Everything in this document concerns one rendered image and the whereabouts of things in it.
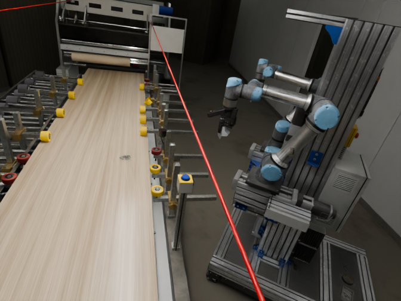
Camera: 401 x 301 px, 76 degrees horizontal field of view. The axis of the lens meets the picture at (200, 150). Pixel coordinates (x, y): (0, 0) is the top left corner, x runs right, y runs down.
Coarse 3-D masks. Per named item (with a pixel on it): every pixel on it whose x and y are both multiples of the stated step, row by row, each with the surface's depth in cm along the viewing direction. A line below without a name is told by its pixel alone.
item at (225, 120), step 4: (224, 108) 141; (228, 108) 140; (232, 108) 140; (236, 108) 142; (228, 112) 143; (232, 112) 142; (236, 112) 142; (224, 116) 144; (228, 116) 144; (232, 116) 143; (236, 116) 147; (220, 120) 146; (224, 120) 143; (228, 120) 143; (232, 120) 142; (224, 124) 146; (228, 124) 145; (232, 124) 143
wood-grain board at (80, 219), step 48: (96, 96) 289; (144, 96) 312; (48, 144) 193; (96, 144) 203; (144, 144) 214; (48, 192) 150; (96, 192) 156; (144, 192) 163; (0, 240) 119; (48, 240) 123; (96, 240) 127; (144, 240) 131; (0, 288) 101; (48, 288) 104; (96, 288) 107; (144, 288) 110
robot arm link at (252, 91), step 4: (244, 84) 135; (248, 84) 141; (252, 84) 137; (256, 84) 139; (244, 88) 133; (248, 88) 133; (252, 88) 133; (256, 88) 133; (260, 88) 133; (240, 92) 134; (244, 92) 133; (248, 92) 133; (252, 92) 132; (256, 92) 132; (260, 92) 132; (240, 96) 135; (244, 96) 135; (248, 96) 134; (252, 96) 133; (256, 96) 133; (260, 96) 133; (252, 100) 136; (256, 100) 135
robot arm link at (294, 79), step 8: (264, 72) 190; (272, 72) 188; (280, 72) 187; (288, 72) 186; (280, 80) 189; (288, 80) 186; (296, 80) 183; (304, 80) 181; (312, 80) 179; (304, 88) 184; (312, 88) 179
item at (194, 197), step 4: (160, 196) 170; (164, 196) 171; (188, 196) 175; (192, 196) 176; (196, 196) 176; (200, 196) 177; (204, 196) 178; (208, 196) 178; (212, 196) 179; (216, 196) 179; (156, 200) 169; (160, 200) 170; (164, 200) 171; (188, 200) 175; (192, 200) 176; (196, 200) 177; (200, 200) 178; (204, 200) 178; (208, 200) 179; (212, 200) 180
